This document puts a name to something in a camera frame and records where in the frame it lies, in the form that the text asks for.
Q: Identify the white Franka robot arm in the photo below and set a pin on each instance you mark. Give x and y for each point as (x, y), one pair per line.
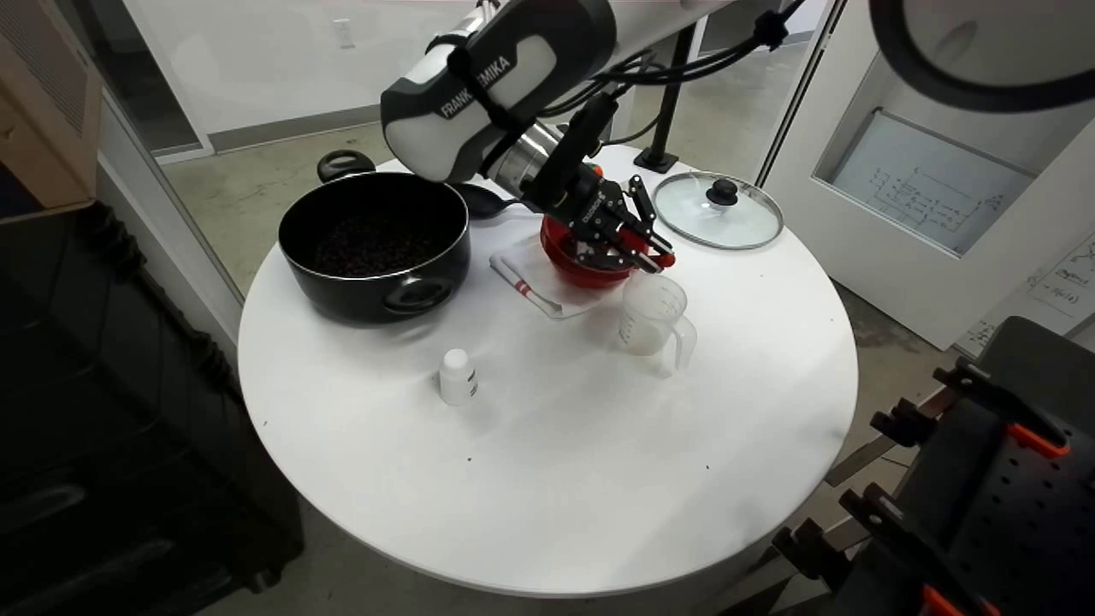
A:
(501, 79)

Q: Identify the glass pot lid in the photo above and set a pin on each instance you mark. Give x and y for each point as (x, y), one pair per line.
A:
(716, 218)

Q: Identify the black cooking pot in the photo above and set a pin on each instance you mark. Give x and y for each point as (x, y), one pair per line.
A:
(379, 243)

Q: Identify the black perforated mounting table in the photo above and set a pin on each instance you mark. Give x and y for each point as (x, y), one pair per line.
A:
(1027, 526)

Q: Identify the white pill bottle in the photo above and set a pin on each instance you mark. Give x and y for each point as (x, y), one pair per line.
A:
(458, 376)

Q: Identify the red bowl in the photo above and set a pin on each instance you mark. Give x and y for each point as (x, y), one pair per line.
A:
(577, 273)

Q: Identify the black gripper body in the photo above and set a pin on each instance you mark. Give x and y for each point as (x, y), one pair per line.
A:
(569, 172)

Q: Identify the black ladle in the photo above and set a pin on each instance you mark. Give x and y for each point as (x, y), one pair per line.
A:
(484, 202)

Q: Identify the white napkin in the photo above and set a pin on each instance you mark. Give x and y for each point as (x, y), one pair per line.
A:
(569, 307)

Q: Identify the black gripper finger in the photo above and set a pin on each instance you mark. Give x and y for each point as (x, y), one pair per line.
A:
(644, 218)
(603, 243)

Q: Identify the clear plastic measuring jug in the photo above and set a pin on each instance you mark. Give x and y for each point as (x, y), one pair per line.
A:
(652, 322)

